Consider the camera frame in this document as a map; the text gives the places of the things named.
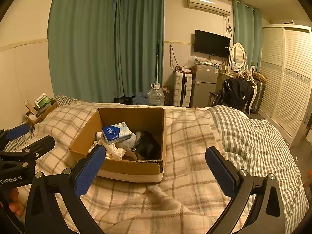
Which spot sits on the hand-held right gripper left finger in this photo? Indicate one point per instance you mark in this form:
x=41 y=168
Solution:
x=90 y=170

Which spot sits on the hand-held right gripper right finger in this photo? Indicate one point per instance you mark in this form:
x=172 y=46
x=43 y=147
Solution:
x=219 y=173

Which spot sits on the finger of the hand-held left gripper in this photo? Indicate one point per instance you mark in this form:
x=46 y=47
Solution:
x=40 y=146
x=17 y=131

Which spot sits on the white cloth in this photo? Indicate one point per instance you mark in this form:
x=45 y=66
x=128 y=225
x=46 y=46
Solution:
x=113 y=151

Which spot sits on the blue tissue pack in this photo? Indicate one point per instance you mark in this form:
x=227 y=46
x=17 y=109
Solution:
x=115 y=131

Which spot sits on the black pouch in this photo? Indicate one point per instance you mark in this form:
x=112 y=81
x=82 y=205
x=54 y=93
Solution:
x=146 y=143

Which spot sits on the person's left hand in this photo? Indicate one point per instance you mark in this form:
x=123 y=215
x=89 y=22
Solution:
x=14 y=203

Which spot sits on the small cardboard box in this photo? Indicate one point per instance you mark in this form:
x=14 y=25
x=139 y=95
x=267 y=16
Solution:
x=45 y=113

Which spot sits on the green white package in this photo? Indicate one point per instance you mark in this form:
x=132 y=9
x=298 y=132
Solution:
x=42 y=100

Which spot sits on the plaid blanket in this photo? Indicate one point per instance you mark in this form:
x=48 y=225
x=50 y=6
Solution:
x=185 y=151

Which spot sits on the black bag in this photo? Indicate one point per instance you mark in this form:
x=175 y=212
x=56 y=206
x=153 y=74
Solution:
x=124 y=100

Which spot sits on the black jacket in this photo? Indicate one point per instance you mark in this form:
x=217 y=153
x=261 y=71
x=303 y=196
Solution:
x=236 y=93

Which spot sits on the white chair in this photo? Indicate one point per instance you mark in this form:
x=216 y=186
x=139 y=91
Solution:
x=254 y=95

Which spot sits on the brown suitcase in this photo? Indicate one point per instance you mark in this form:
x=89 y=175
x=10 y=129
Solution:
x=258 y=96

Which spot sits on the small grey fridge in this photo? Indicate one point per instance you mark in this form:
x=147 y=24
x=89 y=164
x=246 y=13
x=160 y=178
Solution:
x=204 y=85

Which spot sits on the white suitcase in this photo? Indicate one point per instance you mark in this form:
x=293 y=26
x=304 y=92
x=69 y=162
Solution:
x=182 y=89

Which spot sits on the leopard print bag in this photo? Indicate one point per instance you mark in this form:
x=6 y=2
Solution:
x=168 y=95

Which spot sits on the white dressing table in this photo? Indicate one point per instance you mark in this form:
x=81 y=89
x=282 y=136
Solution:
x=228 y=76

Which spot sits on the large water jug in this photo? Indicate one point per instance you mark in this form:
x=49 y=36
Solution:
x=156 y=97

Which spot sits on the white louvred wardrobe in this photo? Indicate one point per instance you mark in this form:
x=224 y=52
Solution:
x=287 y=82

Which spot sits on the clear plastic bag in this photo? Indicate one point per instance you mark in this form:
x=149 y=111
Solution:
x=191 y=62

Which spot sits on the oval white mirror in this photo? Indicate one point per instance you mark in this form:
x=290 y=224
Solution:
x=238 y=54

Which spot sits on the mop pole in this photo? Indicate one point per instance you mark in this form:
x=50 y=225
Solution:
x=157 y=63

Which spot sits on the narrow green curtain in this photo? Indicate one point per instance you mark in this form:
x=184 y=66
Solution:
x=246 y=29

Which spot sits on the white air conditioner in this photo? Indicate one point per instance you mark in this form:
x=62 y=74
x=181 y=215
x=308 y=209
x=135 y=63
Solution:
x=209 y=3

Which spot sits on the black wall television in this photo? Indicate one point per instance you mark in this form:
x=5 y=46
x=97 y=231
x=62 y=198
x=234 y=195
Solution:
x=212 y=43

